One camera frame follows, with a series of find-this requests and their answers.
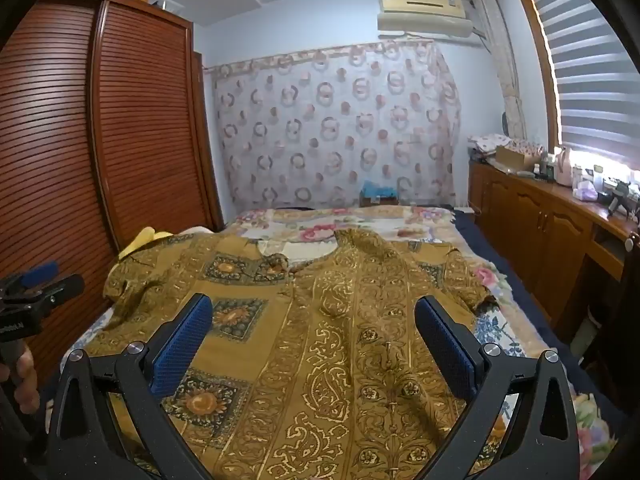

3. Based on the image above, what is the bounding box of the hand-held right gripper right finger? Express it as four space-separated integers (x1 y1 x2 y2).
414 295 583 480

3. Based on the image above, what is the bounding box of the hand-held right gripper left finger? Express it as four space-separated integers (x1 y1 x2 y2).
46 293 214 480

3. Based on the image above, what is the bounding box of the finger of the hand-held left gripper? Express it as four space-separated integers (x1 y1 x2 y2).
20 260 60 287
47 273 85 307

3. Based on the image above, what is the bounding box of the golden patterned shirt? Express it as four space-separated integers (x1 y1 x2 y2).
102 229 507 480

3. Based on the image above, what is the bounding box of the person's left hand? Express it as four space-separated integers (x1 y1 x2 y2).
0 344 42 414

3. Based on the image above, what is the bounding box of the yellow plush toy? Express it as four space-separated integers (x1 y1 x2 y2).
117 226 174 261

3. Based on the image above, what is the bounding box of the dark blue bed sheet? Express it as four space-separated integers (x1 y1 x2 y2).
452 210 631 411

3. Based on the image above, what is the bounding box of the wooden sideboard cabinet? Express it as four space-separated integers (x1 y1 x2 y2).
467 157 640 346

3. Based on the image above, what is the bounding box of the wooden louvered wardrobe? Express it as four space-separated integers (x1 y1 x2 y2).
0 0 226 401

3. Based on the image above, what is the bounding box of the blue folded cloth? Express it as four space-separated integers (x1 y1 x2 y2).
361 180 399 200

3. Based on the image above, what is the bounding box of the floral bed blanket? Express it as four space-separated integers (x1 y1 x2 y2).
65 205 631 480

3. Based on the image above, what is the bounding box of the cardboard box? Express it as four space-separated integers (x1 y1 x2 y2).
495 143 544 171

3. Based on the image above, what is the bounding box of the floral cloth stack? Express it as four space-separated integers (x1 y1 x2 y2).
467 132 515 154

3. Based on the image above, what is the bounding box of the pink jug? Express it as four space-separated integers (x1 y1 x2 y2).
554 146 574 186

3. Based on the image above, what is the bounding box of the small black tripod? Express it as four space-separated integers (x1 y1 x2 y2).
606 180 632 219

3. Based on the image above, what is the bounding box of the cream lace curtain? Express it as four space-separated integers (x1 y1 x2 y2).
470 0 526 142

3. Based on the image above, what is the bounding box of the striped window blind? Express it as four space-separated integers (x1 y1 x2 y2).
527 0 640 163

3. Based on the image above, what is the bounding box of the cream air conditioner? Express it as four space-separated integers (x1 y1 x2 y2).
376 0 473 39

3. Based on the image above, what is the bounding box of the ring patterned curtain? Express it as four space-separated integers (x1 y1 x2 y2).
202 40 463 211

